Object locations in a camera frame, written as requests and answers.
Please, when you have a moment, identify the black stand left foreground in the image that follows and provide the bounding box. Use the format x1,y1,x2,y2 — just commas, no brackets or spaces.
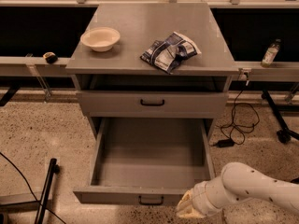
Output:
0,152,68,224

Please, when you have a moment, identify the small black yellow object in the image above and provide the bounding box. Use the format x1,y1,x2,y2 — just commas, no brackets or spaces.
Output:
43,52,58,64

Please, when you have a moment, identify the grey drawer cabinet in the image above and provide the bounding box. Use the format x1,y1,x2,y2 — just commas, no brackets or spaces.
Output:
69,3,237,135

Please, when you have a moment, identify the blue white chip bag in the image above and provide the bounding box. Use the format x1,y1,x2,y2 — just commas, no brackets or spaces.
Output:
140,32,201,74

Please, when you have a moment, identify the green clear bottle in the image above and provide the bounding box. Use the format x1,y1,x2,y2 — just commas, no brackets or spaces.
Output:
261,39,281,67

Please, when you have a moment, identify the grey rail barrier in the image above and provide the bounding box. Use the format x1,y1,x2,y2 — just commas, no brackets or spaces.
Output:
0,0,299,82

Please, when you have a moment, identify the grey drawer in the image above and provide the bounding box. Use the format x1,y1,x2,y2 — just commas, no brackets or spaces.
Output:
77,91,228,119
74,118,215,206

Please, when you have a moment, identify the white bowl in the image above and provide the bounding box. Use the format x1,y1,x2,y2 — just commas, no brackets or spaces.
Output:
80,27,121,52

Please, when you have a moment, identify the grey top drawer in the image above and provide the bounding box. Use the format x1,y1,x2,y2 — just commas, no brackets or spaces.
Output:
77,91,228,119

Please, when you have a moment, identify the black wheeled stand right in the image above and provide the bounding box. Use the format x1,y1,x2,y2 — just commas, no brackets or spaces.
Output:
262,90,299,144

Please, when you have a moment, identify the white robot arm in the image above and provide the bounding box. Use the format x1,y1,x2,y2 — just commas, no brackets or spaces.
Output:
176,162,299,218

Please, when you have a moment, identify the black power cable with adapter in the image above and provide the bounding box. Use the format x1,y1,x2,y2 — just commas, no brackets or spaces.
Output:
212,72,261,148

